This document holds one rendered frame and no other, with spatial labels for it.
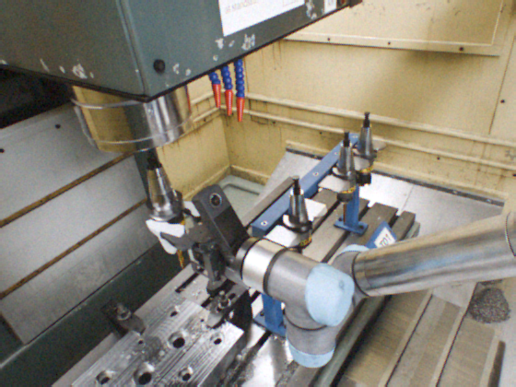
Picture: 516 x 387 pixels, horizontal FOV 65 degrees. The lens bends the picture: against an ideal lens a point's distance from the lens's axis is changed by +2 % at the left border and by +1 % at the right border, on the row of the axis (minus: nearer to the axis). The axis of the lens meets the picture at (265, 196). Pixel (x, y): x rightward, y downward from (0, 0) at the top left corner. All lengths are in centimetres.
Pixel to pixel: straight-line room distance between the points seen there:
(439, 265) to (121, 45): 45
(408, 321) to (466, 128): 65
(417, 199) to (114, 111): 126
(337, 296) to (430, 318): 83
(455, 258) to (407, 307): 78
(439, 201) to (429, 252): 102
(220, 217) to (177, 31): 30
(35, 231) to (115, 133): 59
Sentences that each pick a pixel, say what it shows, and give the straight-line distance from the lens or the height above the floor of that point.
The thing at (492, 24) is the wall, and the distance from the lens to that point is 138.
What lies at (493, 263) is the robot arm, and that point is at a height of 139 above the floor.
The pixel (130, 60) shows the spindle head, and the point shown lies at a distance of 38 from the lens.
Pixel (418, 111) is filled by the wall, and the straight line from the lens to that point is 151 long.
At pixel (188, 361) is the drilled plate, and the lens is 94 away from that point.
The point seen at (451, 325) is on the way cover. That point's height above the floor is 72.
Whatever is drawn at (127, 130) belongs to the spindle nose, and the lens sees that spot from 56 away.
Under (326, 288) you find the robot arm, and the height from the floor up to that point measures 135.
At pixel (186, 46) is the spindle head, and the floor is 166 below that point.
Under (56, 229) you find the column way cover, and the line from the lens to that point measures 114.
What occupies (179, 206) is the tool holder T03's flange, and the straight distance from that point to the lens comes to 71.
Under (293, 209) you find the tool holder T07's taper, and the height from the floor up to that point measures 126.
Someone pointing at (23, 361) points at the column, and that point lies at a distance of 132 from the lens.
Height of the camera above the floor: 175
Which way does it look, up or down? 35 degrees down
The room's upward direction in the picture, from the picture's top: 6 degrees counter-clockwise
